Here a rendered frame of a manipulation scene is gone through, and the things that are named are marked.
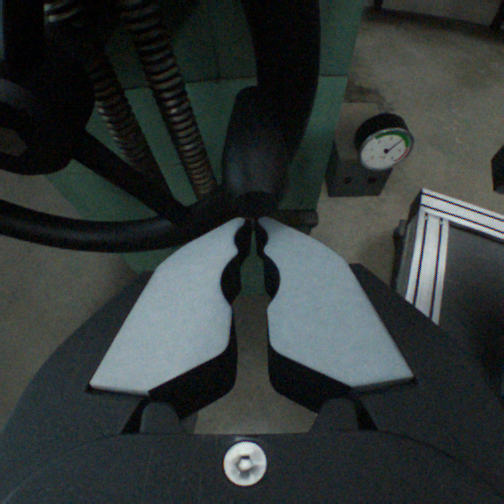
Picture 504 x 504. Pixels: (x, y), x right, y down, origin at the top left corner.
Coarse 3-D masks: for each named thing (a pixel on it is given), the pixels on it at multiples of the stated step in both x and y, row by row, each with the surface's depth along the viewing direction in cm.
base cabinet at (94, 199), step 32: (128, 96) 30; (192, 96) 31; (224, 96) 31; (320, 96) 31; (96, 128) 34; (160, 128) 34; (224, 128) 35; (320, 128) 35; (160, 160) 39; (320, 160) 40; (64, 192) 44; (96, 192) 44; (192, 192) 46; (320, 192) 47; (128, 256) 66; (160, 256) 66; (256, 256) 67; (256, 288) 87
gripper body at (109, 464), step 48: (144, 432) 4; (336, 432) 4; (384, 432) 4; (48, 480) 3; (96, 480) 3; (144, 480) 3; (192, 480) 3; (240, 480) 3; (288, 480) 3; (336, 480) 3; (384, 480) 3; (432, 480) 3; (480, 480) 3
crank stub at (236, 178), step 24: (240, 96) 11; (264, 96) 11; (240, 120) 10; (264, 120) 10; (240, 144) 9; (264, 144) 9; (240, 168) 9; (264, 168) 9; (288, 168) 10; (240, 192) 9; (264, 192) 9; (288, 192) 10; (264, 216) 10
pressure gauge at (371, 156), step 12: (372, 120) 29; (384, 120) 28; (396, 120) 28; (360, 132) 30; (372, 132) 29; (384, 132) 28; (396, 132) 28; (408, 132) 28; (360, 144) 30; (372, 144) 30; (384, 144) 30; (408, 144) 30; (360, 156) 31; (372, 156) 31; (384, 156) 31; (396, 156) 31; (408, 156) 31; (372, 168) 33; (384, 168) 33
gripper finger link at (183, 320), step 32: (224, 224) 11; (192, 256) 9; (224, 256) 9; (160, 288) 8; (192, 288) 8; (224, 288) 8; (128, 320) 7; (160, 320) 7; (192, 320) 7; (224, 320) 7; (128, 352) 6; (160, 352) 6; (192, 352) 6; (224, 352) 6; (96, 384) 5; (128, 384) 5; (160, 384) 5; (192, 384) 6; (224, 384) 6; (192, 416) 8
